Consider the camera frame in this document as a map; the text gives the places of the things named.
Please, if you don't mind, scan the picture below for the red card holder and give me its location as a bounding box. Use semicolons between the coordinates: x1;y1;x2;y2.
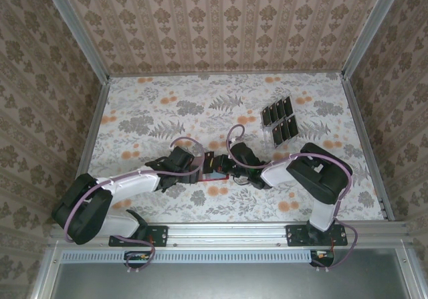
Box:
195;151;231;183

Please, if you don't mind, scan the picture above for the clear acrylic card stand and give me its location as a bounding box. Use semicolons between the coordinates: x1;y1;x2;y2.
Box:
259;94;301;150

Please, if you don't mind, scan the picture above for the floral patterned table cover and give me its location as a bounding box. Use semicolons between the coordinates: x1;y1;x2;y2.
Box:
72;72;385;223

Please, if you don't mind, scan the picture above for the grey metal sheet panel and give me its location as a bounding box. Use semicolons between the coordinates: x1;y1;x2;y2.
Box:
49;261;419;299

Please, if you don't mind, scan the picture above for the aluminium mounting rail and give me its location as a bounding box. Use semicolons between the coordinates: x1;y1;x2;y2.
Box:
49;221;411;247

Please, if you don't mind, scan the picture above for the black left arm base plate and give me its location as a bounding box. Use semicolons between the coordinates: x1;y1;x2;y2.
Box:
108;224;168;247

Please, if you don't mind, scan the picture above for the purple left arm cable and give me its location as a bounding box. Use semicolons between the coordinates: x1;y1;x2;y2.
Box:
63;137;205;275

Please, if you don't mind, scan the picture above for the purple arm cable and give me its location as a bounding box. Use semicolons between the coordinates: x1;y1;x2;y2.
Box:
63;137;205;275
227;124;359;273

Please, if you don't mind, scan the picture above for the white slotted cable duct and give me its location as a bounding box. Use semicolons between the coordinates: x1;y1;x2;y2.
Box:
62;249;332;264

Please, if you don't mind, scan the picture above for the aluminium table side rail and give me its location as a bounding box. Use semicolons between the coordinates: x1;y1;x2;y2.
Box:
340;76;394;221
65;78;111;225

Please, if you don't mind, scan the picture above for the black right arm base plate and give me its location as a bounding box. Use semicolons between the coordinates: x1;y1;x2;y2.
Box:
286;224;348;247

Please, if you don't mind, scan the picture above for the black cable junction board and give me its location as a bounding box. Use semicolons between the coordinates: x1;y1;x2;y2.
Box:
124;250;155;268
309;249;335;268

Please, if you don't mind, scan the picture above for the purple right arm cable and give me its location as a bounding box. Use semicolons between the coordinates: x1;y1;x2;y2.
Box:
227;124;359;273

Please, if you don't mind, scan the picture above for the aluminium frame post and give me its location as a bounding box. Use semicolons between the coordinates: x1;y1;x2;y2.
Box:
341;0;407;79
39;0;112;83

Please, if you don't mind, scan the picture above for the aluminium frame rail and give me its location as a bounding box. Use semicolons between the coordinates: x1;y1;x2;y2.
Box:
30;241;63;299
396;245;428;299

